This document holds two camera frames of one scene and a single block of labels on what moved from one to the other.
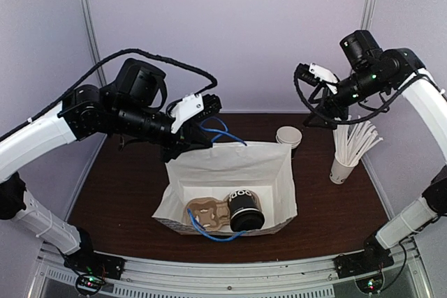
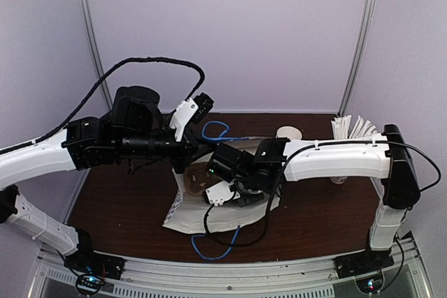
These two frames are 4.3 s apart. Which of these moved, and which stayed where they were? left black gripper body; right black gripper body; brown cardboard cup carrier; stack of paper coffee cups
Moved: right black gripper body; left black gripper body; brown cardboard cup carrier
Stayed: stack of paper coffee cups
